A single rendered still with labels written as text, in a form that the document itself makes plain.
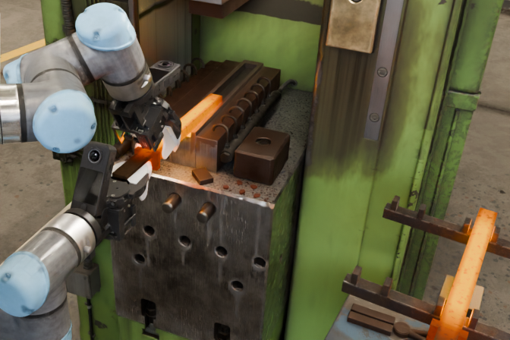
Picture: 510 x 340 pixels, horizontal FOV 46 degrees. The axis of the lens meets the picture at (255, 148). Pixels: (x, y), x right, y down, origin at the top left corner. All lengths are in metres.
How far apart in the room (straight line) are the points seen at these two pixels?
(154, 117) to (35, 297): 0.36
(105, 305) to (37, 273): 1.07
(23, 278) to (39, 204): 1.97
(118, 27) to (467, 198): 2.41
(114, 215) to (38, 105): 0.28
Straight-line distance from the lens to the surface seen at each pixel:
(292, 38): 1.59
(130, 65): 0.91
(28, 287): 0.84
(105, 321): 1.96
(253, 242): 1.22
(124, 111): 0.97
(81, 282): 1.80
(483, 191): 3.15
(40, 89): 0.78
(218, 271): 1.31
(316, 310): 1.57
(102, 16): 0.89
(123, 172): 1.03
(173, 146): 1.12
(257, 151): 1.19
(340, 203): 1.35
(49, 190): 2.88
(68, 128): 0.76
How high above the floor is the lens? 1.58
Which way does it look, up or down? 30 degrees down
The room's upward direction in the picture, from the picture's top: 4 degrees clockwise
